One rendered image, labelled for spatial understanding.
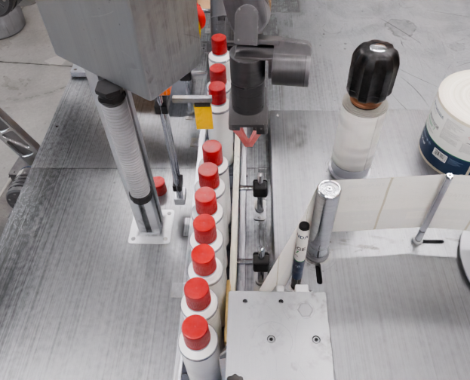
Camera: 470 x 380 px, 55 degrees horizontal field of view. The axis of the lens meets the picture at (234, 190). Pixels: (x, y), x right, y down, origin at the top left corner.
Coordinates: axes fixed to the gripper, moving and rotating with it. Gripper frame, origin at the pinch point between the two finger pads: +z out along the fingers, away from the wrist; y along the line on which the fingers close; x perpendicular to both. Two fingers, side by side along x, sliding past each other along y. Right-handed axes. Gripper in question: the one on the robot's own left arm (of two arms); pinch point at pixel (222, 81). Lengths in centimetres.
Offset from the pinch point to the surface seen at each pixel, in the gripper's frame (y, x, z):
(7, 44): -158, 190, -36
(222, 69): 1.5, -21.7, -1.0
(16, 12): -152, 196, -58
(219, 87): 1.2, -26.1, 2.6
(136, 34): -3, -67, -1
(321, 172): 22.3, -15.1, 20.3
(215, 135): -0.2, -20.8, 11.9
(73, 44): -13, -59, -1
